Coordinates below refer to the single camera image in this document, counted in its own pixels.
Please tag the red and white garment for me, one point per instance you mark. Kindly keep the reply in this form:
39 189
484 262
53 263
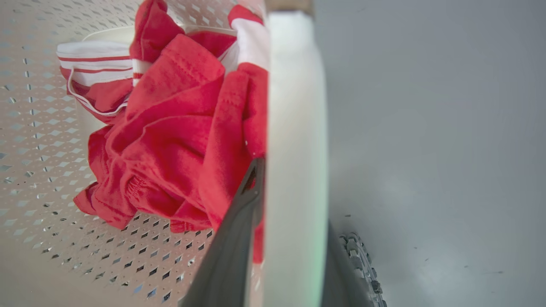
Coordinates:
179 128

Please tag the white perforated laundry basket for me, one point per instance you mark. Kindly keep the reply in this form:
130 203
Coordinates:
294 149

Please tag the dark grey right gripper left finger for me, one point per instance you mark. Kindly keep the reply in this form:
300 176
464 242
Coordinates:
230 260

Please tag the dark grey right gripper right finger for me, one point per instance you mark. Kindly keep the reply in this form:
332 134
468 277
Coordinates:
341 281

